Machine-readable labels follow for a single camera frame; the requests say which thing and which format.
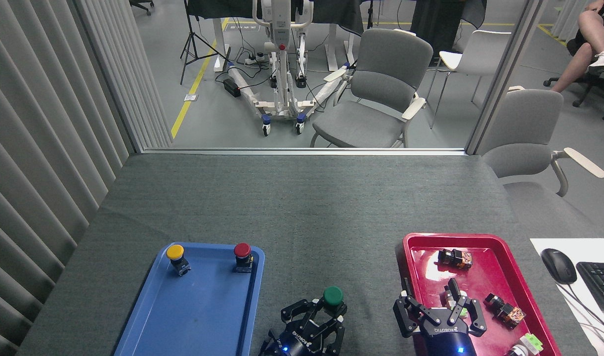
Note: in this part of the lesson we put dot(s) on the black tripod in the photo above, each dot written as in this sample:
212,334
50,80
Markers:
193,34

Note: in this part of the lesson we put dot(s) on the black computer mouse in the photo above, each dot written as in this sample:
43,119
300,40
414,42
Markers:
558,265

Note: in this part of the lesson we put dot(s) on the grey armchair with white armrests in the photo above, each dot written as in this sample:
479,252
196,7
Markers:
522,128
381,74

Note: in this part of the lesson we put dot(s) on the silver switch with green block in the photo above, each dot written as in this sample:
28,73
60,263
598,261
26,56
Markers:
463,312

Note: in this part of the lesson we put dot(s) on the green push button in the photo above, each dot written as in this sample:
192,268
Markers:
333,295

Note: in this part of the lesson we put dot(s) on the white switch with green block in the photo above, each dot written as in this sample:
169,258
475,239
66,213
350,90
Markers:
530,342

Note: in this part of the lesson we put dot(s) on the black orange switch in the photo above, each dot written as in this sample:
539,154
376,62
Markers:
503,310
455,258

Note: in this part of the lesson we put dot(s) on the white desk pad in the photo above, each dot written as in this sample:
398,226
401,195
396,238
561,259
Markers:
593,247

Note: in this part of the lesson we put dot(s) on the black keyboard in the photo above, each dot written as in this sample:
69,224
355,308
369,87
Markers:
601,284

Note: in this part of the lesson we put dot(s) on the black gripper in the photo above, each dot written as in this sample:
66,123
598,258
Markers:
297,341
448,341

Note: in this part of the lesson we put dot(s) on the white power strip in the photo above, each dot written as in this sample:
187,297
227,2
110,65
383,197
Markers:
254,60

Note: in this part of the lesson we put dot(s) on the silver floor socket plate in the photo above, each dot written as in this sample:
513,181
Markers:
191,97

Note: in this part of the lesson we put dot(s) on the red push button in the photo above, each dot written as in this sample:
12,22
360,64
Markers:
242,250

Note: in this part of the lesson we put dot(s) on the black power adapter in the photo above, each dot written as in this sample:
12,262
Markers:
231,87

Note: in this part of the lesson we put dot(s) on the black office chair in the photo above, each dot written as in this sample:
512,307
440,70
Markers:
143,5
596,86

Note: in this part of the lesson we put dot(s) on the white stand on wheels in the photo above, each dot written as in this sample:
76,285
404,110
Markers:
282,74

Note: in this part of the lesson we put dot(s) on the person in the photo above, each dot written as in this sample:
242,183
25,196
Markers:
586,39

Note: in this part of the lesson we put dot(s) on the red plastic tray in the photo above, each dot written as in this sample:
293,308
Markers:
485,282

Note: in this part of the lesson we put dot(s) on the silver post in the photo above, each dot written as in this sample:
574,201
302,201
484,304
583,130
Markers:
504,79

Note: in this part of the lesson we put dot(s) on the yellow push button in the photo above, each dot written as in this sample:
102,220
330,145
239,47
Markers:
175,252

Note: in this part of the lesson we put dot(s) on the white plastic chair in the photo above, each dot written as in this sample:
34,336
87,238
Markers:
480,54

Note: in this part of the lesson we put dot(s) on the black table cloth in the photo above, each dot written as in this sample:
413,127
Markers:
440,24

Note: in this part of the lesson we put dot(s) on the blue plastic tray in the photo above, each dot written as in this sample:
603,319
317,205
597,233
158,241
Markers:
203,306

